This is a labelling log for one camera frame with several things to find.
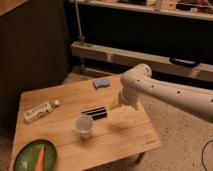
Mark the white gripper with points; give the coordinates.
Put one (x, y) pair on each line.
(127, 98)

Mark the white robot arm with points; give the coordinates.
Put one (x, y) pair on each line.
(138, 80)

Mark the black rectangular box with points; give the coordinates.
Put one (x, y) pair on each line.
(96, 113)

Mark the blue sponge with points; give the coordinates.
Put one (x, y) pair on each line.
(98, 83)

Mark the wooden side table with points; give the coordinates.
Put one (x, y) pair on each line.
(70, 128)

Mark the metal pole stand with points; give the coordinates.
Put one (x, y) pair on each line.
(81, 36)

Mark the plastic bottle with label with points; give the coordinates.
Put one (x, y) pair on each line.
(40, 110)

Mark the orange carrot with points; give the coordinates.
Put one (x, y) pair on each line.
(40, 160)

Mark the green plate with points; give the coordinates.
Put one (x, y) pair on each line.
(27, 157)

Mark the upper wooden shelf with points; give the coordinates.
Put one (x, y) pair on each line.
(147, 9)

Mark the black handle on shelf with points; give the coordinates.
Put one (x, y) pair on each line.
(184, 63)

